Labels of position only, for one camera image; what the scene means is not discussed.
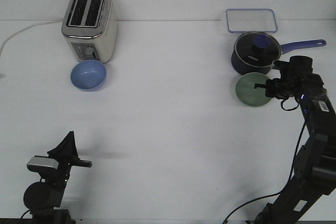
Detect purple saucepan with handle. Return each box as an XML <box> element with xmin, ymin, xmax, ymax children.
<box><xmin>231</xmin><ymin>39</ymin><xmax>327</xmax><ymax>75</ymax></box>

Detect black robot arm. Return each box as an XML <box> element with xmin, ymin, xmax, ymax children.
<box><xmin>255</xmin><ymin>56</ymin><xmax>335</xmax><ymax>223</ymax></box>
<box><xmin>23</xmin><ymin>131</ymin><xmax>92</xmax><ymax>223</ymax></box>

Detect blue bowl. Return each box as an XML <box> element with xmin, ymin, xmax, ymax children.
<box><xmin>70</xmin><ymin>60</ymin><xmax>107</xmax><ymax>92</ymax></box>

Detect glass pot lid blue knob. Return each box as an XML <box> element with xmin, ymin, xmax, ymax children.
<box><xmin>234</xmin><ymin>31</ymin><xmax>280</xmax><ymax>67</ymax></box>

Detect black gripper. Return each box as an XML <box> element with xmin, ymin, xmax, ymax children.
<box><xmin>39</xmin><ymin>131</ymin><xmax>92</xmax><ymax>186</ymax></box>
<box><xmin>254</xmin><ymin>56</ymin><xmax>313</xmax><ymax>98</ymax></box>

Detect silver two-slot toaster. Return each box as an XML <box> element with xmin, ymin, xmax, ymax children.
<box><xmin>61</xmin><ymin>0</ymin><xmax>118</xmax><ymax>63</ymax></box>

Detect clear blue-rimmed container lid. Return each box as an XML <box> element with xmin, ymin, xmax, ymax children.
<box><xmin>226</xmin><ymin>8</ymin><xmax>278</xmax><ymax>34</ymax></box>

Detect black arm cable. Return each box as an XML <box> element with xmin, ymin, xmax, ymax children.
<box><xmin>222</xmin><ymin>95</ymin><xmax>310</xmax><ymax>224</ymax></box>

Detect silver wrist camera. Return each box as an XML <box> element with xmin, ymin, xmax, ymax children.
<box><xmin>26</xmin><ymin>156</ymin><xmax>59</xmax><ymax>172</ymax></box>

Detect green bowl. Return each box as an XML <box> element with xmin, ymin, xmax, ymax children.
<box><xmin>235</xmin><ymin>72</ymin><xmax>271</xmax><ymax>106</ymax></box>

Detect white toaster power cord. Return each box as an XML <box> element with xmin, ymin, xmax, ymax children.
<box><xmin>0</xmin><ymin>19</ymin><xmax>65</xmax><ymax>57</ymax></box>

